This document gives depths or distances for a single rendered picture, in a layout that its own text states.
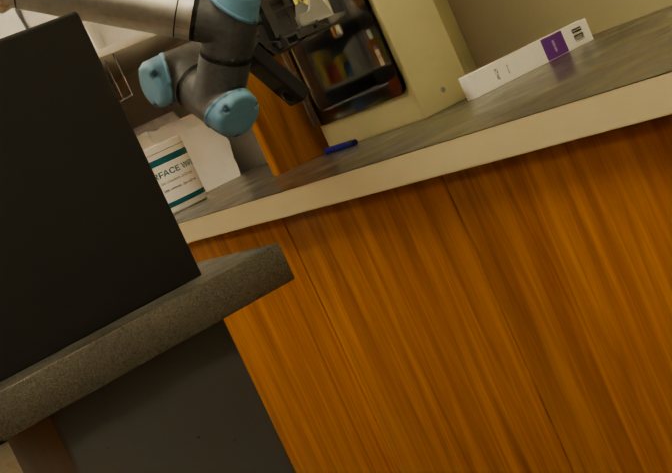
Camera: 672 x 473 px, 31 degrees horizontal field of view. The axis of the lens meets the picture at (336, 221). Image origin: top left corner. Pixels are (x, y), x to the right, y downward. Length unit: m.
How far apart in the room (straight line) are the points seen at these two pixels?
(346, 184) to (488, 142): 0.33
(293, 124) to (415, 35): 0.38
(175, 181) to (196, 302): 1.42
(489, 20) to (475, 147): 1.06
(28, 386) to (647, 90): 0.63
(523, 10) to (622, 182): 1.10
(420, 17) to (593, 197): 0.75
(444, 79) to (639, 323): 0.75
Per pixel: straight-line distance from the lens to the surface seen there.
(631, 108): 1.21
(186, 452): 1.19
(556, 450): 1.63
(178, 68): 1.79
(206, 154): 3.18
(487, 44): 2.47
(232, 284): 1.15
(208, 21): 1.68
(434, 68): 2.00
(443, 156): 1.45
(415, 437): 1.90
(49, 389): 1.08
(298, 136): 2.26
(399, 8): 1.99
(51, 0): 1.71
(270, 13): 1.89
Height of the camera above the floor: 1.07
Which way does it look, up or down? 6 degrees down
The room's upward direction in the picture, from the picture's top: 25 degrees counter-clockwise
